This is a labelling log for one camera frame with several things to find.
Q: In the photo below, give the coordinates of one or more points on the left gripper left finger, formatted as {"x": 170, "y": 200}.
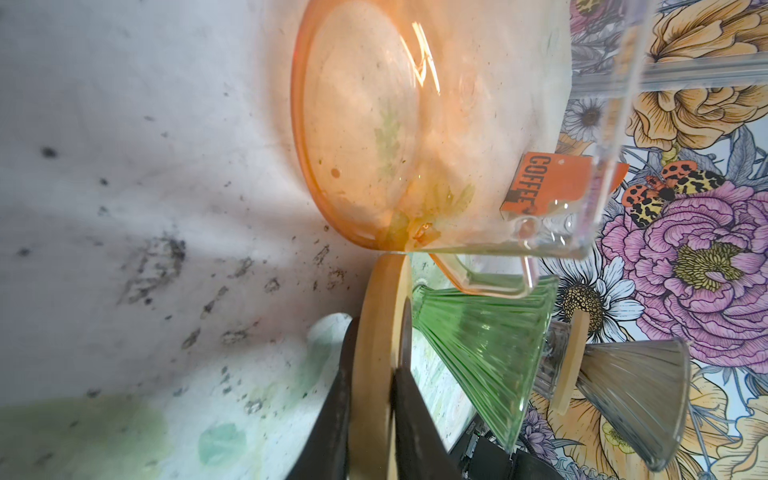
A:
{"x": 325, "y": 453}

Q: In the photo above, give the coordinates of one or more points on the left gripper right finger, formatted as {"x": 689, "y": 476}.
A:
{"x": 419, "y": 451}

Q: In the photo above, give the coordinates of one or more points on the wooden ring holder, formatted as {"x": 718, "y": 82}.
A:
{"x": 377, "y": 356}
{"x": 574, "y": 334}

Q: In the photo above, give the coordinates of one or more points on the wooden ring holder front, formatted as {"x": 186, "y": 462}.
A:
{"x": 574, "y": 334}

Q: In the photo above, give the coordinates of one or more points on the clear grey glass dripper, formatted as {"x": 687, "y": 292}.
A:
{"x": 642, "y": 389}

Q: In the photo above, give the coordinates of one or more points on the orange coffee filter pack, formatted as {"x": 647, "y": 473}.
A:
{"x": 546, "y": 182}

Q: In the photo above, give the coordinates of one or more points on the orange glass carafe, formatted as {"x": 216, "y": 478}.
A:
{"x": 410, "y": 119}

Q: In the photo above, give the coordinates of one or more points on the clear grey glass carafe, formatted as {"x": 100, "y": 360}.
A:
{"x": 555, "y": 343}

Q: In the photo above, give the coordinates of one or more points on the green glass dripper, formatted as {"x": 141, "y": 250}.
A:
{"x": 491, "y": 346}

